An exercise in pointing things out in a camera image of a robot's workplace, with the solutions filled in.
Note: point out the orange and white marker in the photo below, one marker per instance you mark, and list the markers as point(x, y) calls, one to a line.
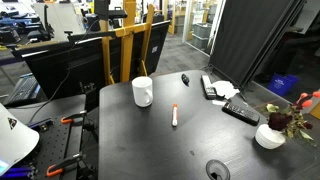
point(174, 115)

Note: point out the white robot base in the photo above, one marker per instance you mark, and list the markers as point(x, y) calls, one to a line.
point(17, 140)

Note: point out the white ceramic mug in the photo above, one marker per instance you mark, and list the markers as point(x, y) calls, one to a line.
point(143, 91)

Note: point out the small black clicker remote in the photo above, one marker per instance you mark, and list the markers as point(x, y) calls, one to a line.
point(185, 79)

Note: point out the grey and black remote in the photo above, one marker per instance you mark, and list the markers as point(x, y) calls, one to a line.
point(210, 91)

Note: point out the crumpled white tissue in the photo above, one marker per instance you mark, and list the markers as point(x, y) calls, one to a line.
point(225, 89)

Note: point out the grey storage bins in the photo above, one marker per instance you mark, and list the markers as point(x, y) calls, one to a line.
point(200, 35)

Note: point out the black remote control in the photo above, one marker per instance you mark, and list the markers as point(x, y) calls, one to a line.
point(241, 113)

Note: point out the large black monitor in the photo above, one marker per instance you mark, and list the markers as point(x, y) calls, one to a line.
point(64, 69)

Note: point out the black folding partition screen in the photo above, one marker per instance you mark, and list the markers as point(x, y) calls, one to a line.
point(248, 30)

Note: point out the white round vase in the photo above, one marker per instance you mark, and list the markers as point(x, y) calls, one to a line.
point(268, 138)

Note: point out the blue recycling bin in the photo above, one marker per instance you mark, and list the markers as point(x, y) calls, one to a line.
point(281, 85)

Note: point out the black keyboard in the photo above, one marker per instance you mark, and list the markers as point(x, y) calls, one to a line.
point(25, 92)

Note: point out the yellow wooden easel frame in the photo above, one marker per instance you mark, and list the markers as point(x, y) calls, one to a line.
point(126, 33)

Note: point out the table cable grommet hole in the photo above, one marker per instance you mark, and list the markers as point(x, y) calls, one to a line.
point(217, 170)

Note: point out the upper orange handled clamp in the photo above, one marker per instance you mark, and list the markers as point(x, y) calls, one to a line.
point(74, 118)

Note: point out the orange handled clamp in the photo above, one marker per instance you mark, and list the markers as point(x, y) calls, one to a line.
point(67, 164)
point(74, 118)

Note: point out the black camera on stand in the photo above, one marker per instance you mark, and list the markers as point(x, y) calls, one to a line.
point(101, 9)

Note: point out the lower orange handled clamp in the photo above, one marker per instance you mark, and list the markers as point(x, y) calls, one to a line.
point(67, 164)

